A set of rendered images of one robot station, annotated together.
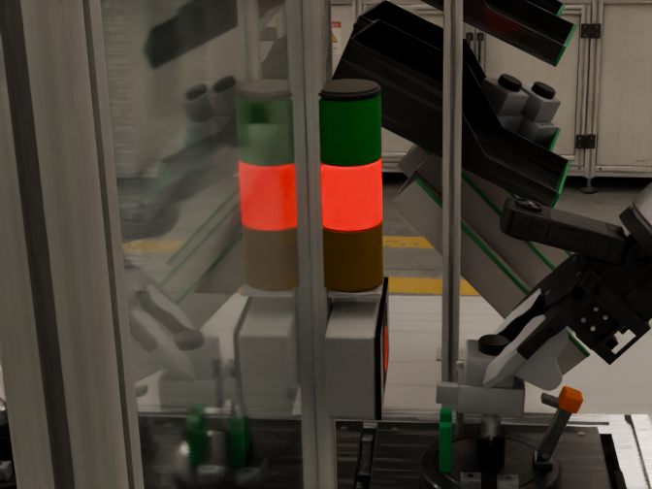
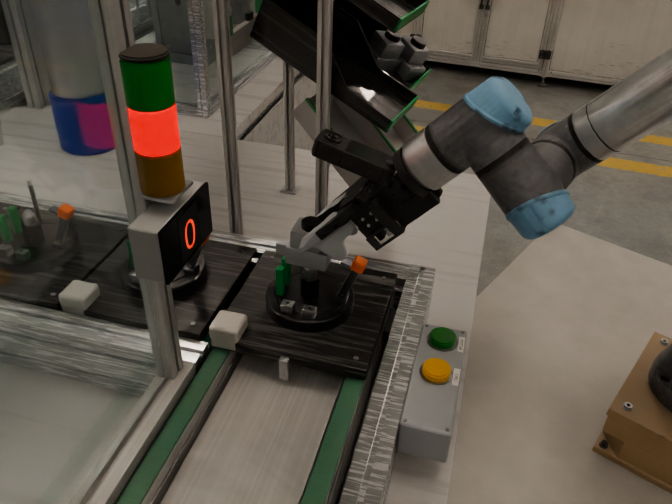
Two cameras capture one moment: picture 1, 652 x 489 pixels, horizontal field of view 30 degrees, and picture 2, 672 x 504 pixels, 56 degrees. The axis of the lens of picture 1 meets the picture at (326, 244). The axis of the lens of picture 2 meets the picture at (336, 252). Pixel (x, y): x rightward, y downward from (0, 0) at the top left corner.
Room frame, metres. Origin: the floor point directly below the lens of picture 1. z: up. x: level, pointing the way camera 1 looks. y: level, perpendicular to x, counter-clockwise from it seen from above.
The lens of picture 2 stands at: (0.29, -0.30, 1.62)
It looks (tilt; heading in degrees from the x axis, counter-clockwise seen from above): 35 degrees down; 8
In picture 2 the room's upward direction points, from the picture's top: 2 degrees clockwise
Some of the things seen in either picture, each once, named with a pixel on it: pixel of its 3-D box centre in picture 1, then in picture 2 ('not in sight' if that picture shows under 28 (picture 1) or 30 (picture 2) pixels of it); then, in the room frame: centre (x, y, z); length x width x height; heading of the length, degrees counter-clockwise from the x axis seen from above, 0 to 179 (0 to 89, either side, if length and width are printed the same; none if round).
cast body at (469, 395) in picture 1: (481, 372); (303, 239); (1.06, -0.15, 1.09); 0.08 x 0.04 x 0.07; 84
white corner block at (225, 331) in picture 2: not in sight; (228, 330); (0.98, -0.05, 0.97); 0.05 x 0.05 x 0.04; 84
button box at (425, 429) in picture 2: not in sight; (433, 387); (0.96, -0.36, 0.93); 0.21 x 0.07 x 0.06; 174
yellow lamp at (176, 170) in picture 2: (350, 250); (160, 167); (0.89, -0.02, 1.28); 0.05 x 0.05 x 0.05
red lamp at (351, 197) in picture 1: (349, 189); (154, 125); (0.89, -0.02, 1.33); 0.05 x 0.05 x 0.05
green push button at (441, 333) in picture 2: not in sight; (442, 339); (1.03, -0.37, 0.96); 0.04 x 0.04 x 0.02
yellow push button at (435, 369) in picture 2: not in sight; (436, 371); (0.96, -0.36, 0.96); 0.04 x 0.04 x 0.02
